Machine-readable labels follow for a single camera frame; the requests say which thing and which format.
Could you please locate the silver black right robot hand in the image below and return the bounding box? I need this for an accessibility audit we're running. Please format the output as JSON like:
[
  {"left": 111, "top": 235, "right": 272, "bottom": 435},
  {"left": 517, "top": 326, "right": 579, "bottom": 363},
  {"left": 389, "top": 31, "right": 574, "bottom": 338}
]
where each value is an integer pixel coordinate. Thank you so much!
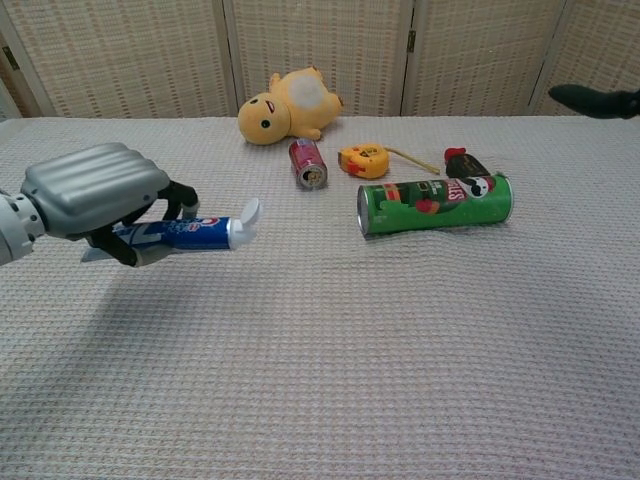
[{"left": 548, "top": 83, "right": 640, "bottom": 120}]

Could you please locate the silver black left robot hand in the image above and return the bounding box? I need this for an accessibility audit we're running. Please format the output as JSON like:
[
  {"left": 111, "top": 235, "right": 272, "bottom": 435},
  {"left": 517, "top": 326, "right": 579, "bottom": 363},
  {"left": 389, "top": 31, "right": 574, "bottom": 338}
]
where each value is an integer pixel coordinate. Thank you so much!
[{"left": 19, "top": 142, "right": 201, "bottom": 269}]

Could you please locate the blue white toothpaste tube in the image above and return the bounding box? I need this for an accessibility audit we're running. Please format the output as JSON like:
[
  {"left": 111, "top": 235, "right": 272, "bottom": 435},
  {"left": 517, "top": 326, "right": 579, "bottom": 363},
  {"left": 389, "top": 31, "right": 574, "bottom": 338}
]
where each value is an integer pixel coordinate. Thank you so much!
[{"left": 79, "top": 197, "right": 262, "bottom": 265}]

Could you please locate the black red small object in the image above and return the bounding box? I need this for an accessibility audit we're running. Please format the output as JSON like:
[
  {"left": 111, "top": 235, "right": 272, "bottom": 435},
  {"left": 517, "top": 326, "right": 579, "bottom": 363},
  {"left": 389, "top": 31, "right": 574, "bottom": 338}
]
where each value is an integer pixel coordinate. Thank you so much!
[{"left": 442, "top": 146, "right": 492, "bottom": 180}]

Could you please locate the woven folding screen panel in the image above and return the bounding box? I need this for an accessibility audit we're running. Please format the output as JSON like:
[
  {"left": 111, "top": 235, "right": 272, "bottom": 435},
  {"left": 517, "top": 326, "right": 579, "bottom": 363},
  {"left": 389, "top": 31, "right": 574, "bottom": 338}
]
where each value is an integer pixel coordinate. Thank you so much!
[
  {"left": 223, "top": 0, "right": 416, "bottom": 119},
  {"left": 402, "top": 0, "right": 569, "bottom": 117},
  {"left": 0, "top": 0, "right": 239, "bottom": 120},
  {"left": 529, "top": 0, "right": 640, "bottom": 117}
]

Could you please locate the green Pringles can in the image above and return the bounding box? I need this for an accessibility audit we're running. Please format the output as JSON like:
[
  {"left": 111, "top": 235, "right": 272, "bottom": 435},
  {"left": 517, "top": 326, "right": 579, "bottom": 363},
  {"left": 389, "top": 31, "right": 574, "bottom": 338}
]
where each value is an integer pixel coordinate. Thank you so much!
[{"left": 356, "top": 172, "right": 514, "bottom": 239}]

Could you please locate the yellow plush duck toy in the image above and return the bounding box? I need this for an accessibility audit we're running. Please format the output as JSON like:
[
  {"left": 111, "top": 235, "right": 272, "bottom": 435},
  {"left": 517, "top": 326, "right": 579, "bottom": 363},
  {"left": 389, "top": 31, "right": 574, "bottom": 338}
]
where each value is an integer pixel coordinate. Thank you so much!
[{"left": 237, "top": 64, "right": 345, "bottom": 147}]

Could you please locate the red soda can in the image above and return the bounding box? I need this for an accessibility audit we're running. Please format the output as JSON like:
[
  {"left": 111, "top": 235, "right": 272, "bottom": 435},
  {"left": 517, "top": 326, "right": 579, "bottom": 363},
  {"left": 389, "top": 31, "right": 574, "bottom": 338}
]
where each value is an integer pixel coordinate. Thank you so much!
[{"left": 288, "top": 138, "right": 329, "bottom": 192}]

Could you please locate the yellow tape measure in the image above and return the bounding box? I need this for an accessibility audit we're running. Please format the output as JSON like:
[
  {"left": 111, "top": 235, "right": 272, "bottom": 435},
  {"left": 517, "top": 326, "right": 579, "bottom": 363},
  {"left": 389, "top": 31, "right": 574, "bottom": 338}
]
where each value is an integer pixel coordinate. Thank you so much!
[{"left": 338, "top": 143, "right": 442, "bottom": 180}]

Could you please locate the beige woven tablecloth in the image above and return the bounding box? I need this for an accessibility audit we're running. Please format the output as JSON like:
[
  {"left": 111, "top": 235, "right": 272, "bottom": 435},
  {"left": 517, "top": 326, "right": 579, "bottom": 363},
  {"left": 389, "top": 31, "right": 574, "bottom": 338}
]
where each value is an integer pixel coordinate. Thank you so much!
[{"left": 0, "top": 115, "right": 640, "bottom": 480}]

